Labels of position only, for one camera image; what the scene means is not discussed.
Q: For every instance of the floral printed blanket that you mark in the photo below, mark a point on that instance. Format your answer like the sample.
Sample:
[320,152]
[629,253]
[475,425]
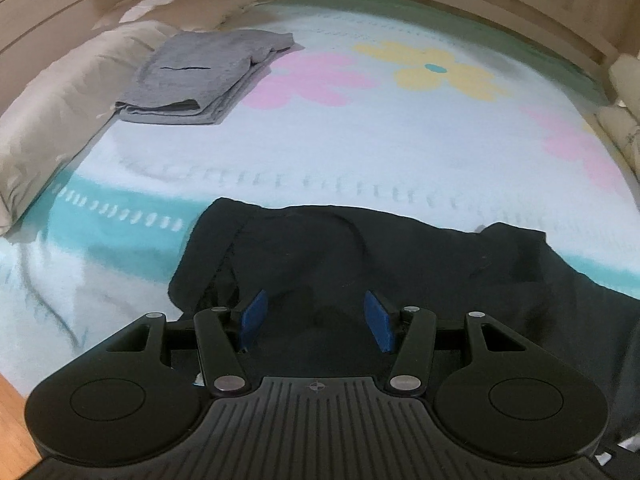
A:
[375,150]

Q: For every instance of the black pants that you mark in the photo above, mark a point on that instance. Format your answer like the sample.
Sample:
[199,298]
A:
[350,255]

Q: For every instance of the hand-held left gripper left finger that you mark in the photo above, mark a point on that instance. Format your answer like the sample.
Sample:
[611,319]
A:
[254,317]

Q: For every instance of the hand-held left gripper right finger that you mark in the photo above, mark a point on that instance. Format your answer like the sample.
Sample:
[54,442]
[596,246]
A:
[378,322]

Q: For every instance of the grey folded pants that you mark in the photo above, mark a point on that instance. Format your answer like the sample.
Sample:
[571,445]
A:
[200,72]

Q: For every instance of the grey pillow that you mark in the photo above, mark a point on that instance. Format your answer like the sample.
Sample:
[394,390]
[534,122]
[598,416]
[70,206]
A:
[55,110]

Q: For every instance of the folded leaf print quilt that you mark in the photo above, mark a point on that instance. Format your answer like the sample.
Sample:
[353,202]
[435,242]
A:
[622,105]

